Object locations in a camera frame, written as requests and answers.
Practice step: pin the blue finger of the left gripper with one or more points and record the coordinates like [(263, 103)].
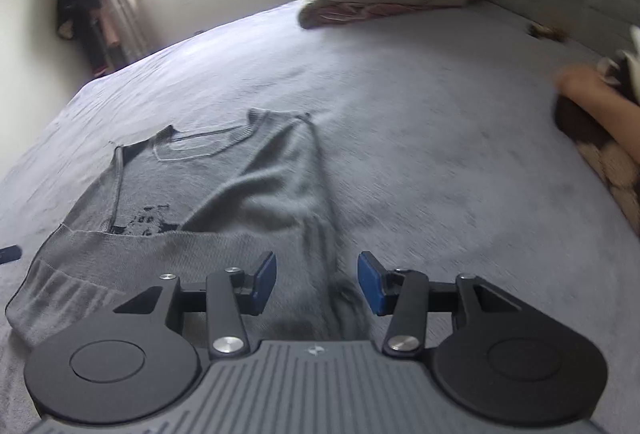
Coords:
[(10, 254)]

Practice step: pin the brown yellow small cloth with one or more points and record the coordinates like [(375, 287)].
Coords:
[(539, 31)]

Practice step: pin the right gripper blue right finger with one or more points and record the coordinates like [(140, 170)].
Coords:
[(372, 281)]

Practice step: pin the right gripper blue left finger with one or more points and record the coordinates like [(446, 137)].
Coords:
[(264, 279)]

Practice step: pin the dark clothes hanging in corner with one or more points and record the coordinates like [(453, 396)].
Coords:
[(89, 23)]

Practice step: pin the light grey bed sheet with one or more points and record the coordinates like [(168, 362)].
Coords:
[(438, 141)]

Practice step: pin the grey knitted cat sweater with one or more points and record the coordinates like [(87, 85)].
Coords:
[(191, 204)]

